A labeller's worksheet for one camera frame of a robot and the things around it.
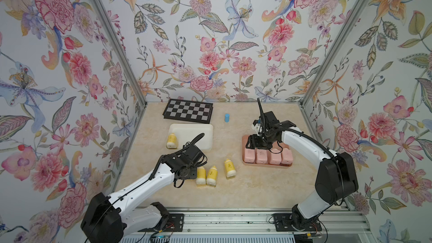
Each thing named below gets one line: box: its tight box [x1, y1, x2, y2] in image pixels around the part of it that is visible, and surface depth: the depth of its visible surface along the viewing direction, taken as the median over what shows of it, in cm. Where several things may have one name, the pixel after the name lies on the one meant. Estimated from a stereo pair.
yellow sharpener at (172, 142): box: [166, 132, 178, 150], surface depth 95 cm
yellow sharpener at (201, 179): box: [195, 165, 207, 187], surface depth 82 cm
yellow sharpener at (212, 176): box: [206, 165, 218, 187], surface depth 82 cm
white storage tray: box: [168, 123, 214, 152], surface depth 108 cm
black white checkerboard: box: [162, 98, 214, 124], surface depth 113 cm
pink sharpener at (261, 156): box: [255, 148, 268, 165], surface depth 89 cm
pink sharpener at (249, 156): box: [244, 147, 256, 164], surface depth 90 cm
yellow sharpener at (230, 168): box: [224, 158, 237, 178], surface depth 84 cm
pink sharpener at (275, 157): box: [269, 149, 282, 165], surface depth 90 cm
